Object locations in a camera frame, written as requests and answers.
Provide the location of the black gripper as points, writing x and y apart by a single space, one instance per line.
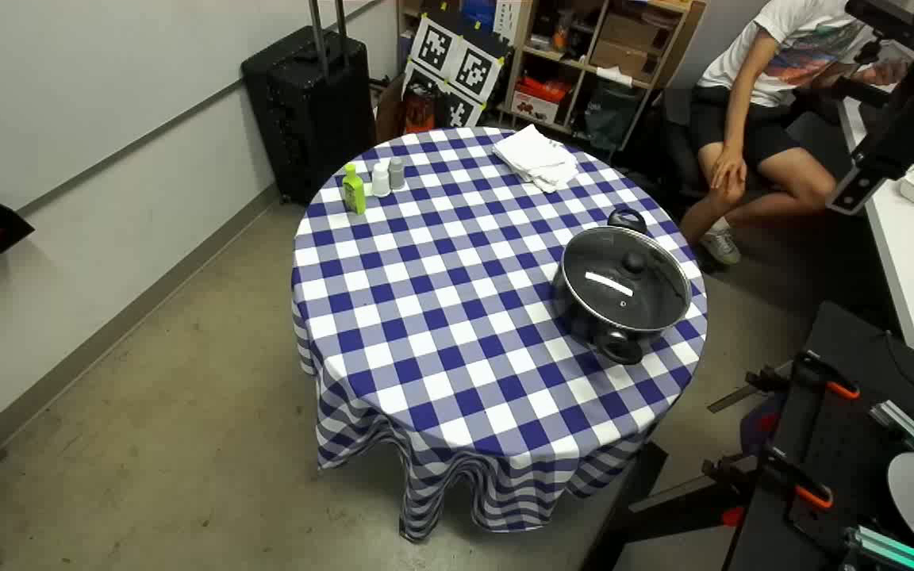
887 143

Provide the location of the glass lid with black knob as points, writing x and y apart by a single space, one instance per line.
627 279

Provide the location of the bystander hand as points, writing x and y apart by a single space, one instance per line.
731 176

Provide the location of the seated person in white shirt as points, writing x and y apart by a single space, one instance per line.
785 66

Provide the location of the white sneaker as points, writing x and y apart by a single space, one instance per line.
720 245

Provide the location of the black clamp with orange tip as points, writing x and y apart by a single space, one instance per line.
810 375
791 479

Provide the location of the cardboard box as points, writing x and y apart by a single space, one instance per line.
628 39

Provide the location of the wooden storage shelf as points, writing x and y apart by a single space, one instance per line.
584 59

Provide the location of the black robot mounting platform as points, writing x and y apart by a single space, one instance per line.
858 463

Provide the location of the red box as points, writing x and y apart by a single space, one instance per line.
540 96

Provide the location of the white folded cloth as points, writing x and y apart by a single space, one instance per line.
536 158

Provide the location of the black cooking pot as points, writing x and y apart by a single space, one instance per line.
584 320

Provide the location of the black white marker board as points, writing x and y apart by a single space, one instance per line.
457 66

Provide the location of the small grey shaker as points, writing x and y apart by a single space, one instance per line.
396 176

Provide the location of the blue white checkered tablecloth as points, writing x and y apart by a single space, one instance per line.
426 319

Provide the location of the small white bottle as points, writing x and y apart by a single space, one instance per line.
378 181

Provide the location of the green plastic bottle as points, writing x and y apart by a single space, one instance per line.
353 191

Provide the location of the black suitcase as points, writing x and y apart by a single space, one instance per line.
302 106

